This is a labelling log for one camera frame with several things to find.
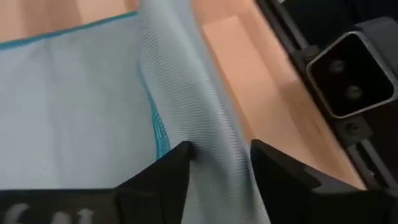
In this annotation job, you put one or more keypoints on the light blue microfiber towel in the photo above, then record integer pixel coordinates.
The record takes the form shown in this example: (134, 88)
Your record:
(77, 109)

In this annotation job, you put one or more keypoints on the black metal table frame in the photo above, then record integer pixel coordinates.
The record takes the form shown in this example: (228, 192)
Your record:
(351, 77)

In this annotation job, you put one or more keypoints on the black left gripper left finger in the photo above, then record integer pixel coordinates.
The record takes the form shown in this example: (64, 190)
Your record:
(93, 205)

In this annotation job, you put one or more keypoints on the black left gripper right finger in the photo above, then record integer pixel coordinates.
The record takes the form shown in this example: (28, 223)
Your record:
(311, 205)

